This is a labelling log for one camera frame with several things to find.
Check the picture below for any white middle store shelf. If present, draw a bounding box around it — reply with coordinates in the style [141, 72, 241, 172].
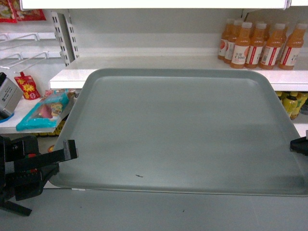
[49, 56, 308, 91]

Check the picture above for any red yellow pouch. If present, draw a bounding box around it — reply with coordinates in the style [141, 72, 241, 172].
[14, 72, 41, 100]

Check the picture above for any red hanging snack bag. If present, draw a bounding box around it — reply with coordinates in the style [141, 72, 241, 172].
[0, 0, 46, 23]

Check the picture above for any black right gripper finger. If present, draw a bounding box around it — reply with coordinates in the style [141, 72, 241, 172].
[290, 137, 308, 156]

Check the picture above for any yellow green drink bottle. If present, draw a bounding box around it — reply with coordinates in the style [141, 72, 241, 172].
[275, 91, 308, 120]

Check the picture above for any grey silver serving tray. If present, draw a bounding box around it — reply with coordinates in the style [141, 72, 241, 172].
[51, 69, 308, 196]

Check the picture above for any teal snack package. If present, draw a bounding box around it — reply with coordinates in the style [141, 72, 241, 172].
[16, 89, 76, 131]

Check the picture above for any white slotted shelf upright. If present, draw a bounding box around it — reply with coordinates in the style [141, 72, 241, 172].
[51, 12, 79, 66]

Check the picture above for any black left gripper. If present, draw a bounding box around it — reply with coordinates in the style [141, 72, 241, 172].
[0, 135, 79, 216]

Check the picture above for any orange juice bottle C100 front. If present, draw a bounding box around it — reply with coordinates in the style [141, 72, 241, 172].
[230, 22, 252, 69]

